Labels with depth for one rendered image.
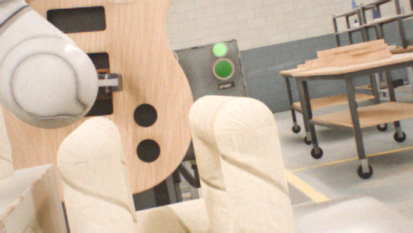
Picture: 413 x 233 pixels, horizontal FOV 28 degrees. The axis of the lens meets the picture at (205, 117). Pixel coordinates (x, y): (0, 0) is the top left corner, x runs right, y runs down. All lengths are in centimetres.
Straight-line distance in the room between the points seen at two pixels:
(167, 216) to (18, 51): 36
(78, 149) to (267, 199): 10
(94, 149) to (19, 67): 49
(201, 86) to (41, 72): 61
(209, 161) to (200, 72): 88
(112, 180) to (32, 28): 54
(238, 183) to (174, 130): 88
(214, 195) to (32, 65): 36
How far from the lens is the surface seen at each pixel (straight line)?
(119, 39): 130
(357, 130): 662
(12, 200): 43
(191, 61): 145
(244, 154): 41
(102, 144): 41
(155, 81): 129
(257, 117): 41
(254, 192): 41
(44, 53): 88
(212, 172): 58
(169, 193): 166
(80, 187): 40
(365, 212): 69
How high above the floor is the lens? 107
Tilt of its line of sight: 3 degrees down
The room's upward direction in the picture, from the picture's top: 11 degrees counter-clockwise
